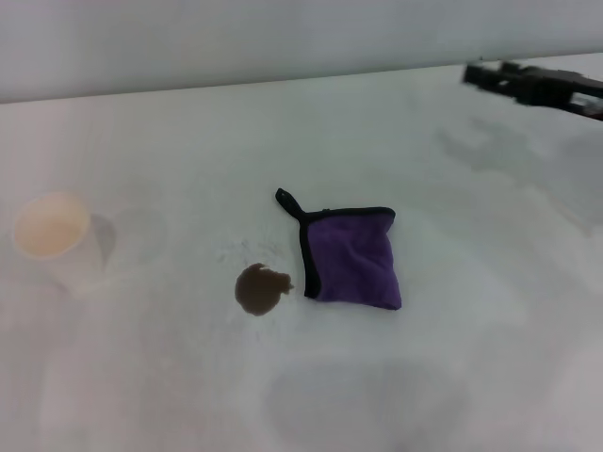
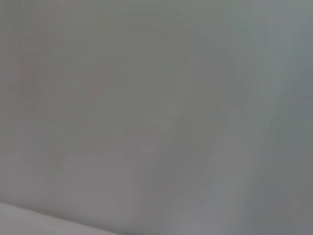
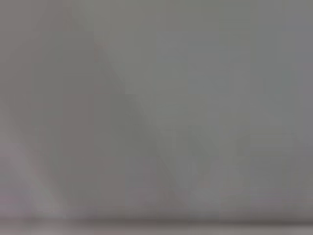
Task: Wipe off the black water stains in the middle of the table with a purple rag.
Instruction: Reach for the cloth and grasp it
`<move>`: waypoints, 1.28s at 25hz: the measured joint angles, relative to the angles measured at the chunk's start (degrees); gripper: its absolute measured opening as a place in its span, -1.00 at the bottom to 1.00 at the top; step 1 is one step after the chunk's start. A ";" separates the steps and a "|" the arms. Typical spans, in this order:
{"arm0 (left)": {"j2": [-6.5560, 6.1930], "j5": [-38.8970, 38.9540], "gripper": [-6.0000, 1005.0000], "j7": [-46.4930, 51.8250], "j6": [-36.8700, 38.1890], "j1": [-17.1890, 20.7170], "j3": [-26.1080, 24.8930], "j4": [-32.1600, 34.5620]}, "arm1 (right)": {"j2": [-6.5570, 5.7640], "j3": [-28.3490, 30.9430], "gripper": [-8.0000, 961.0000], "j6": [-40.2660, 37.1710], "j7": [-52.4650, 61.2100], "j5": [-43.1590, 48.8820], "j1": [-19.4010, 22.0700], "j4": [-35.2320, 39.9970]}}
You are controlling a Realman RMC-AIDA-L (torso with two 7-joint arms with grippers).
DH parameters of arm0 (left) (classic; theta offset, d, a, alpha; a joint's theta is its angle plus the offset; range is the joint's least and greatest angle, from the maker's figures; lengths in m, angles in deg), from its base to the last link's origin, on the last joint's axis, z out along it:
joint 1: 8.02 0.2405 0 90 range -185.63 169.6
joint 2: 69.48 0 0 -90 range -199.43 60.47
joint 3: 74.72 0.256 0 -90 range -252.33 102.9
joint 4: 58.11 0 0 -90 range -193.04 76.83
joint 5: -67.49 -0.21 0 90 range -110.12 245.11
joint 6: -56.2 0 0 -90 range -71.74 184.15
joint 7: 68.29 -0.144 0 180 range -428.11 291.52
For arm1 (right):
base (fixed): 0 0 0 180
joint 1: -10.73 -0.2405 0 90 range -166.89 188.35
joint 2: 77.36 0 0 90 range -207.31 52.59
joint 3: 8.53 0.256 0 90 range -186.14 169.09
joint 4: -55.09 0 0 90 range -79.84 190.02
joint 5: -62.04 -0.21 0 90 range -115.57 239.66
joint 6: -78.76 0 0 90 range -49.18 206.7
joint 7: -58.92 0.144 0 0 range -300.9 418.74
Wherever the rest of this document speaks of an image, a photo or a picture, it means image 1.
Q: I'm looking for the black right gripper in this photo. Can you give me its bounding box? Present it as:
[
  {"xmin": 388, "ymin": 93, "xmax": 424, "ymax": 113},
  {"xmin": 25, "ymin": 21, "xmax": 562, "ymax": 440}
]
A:
[{"xmin": 463, "ymin": 59, "xmax": 603, "ymax": 118}]

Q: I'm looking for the purple rag with black trim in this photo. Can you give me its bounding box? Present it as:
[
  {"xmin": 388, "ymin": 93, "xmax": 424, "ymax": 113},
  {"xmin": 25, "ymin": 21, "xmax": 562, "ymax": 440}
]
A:
[{"xmin": 274, "ymin": 187, "xmax": 403, "ymax": 312}]

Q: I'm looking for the white paper cup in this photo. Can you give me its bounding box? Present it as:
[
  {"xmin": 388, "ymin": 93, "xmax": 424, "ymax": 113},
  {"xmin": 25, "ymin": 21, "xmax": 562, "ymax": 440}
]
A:
[{"xmin": 13, "ymin": 189, "xmax": 110, "ymax": 297}]

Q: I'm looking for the dark brown liquid stain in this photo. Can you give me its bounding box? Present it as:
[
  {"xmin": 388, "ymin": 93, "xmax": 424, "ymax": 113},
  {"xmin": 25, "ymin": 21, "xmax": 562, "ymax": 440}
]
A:
[{"xmin": 234, "ymin": 262, "xmax": 296, "ymax": 317}]

